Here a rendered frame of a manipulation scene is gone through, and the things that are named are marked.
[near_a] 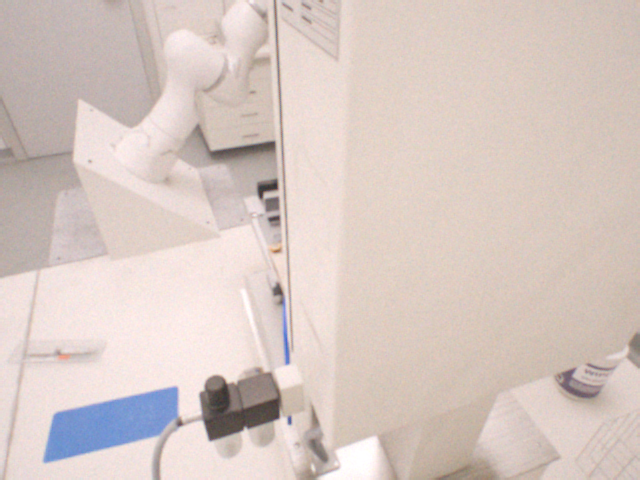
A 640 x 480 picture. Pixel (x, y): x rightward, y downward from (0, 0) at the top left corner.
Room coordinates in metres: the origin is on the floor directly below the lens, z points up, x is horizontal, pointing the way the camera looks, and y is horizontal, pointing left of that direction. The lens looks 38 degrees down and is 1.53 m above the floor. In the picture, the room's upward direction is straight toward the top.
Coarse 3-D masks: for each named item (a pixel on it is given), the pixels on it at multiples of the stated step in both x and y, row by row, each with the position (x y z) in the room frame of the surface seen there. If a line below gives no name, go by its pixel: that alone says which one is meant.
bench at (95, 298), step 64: (192, 256) 0.92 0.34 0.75; (256, 256) 0.92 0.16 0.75; (0, 320) 0.69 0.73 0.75; (64, 320) 0.69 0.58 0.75; (128, 320) 0.69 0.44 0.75; (192, 320) 0.69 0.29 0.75; (0, 384) 0.52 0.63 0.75; (64, 384) 0.52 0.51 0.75; (128, 384) 0.52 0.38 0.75; (192, 384) 0.52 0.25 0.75; (0, 448) 0.39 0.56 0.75; (128, 448) 0.39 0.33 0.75; (192, 448) 0.39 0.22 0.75; (256, 448) 0.39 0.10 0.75; (576, 448) 0.39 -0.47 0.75
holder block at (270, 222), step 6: (276, 210) 0.79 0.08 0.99; (258, 216) 0.77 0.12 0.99; (264, 216) 0.76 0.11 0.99; (270, 216) 0.76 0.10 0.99; (276, 216) 0.77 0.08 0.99; (258, 222) 0.77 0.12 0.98; (264, 222) 0.74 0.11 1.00; (270, 222) 0.76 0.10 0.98; (276, 222) 0.76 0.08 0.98; (264, 228) 0.72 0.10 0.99; (270, 228) 0.72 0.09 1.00; (276, 228) 0.72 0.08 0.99; (264, 234) 0.72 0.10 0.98; (270, 234) 0.70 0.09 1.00; (270, 240) 0.68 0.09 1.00
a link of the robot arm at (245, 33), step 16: (240, 0) 1.20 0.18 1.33; (224, 16) 1.20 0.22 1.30; (240, 16) 1.17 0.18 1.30; (256, 16) 1.17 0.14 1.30; (224, 32) 1.18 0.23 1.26; (240, 32) 1.16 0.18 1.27; (256, 32) 1.17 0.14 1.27; (224, 48) 1.23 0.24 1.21; (240, 48) 1.16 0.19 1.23; (256, 48) 1.18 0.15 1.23; (224, 64) 1.17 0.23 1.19; (240, 64) 1.16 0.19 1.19; (224, 80) 1.15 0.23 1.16; (240, 80) 1.17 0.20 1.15; (208, 96) 1.19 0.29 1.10; (224, 96) 1.16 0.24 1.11; (240, 96) 1.18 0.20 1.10
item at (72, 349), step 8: (24, 344) 0.61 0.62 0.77; (32, 344) 0.61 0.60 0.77; (40, 344) 0.61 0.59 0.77; (48, 344) 0.61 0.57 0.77; (56, 344) 0.61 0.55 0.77; (64, 344) 0.61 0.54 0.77; (72, 344) 0.61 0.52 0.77; (80, 344) 0.61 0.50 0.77; (88, 344) 0.61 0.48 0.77; (96, 344) 0.60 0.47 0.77; (16, 352) 0.59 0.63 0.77; (24, 352) 0.59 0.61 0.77; (32, 352) 0.58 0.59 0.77; (40, 352) 0.58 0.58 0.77; (48, 352) 0.58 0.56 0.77; (56, 352) 0.58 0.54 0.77; (64, 352) 0.58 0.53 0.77; (72, 352) 0.58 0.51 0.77; (80, 352) 0.58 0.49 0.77; (88, 352) 0.58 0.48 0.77; (96, 352) 0.58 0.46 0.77; (8, 360) 0.57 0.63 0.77; (16, 360) 0.57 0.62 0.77; (24, 360) 0.57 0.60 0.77
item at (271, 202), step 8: (248, 200) 0.87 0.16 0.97; (256, 200) 0.87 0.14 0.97; (264, 200) 0.82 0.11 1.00; (272, 200) 0.82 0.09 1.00; (248, 208) 0.83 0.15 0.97; (256, 208) 0.83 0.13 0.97; (264, 208) 0.82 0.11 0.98; (272, 208) 0.82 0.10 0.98; (248, 216) 0.83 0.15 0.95; (256, 224) 0.77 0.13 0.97; (256, 232) 0.75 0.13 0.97; (264, 240) 0.71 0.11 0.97; (264, 248) 0.69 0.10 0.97; (264, 256) 0.68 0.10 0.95
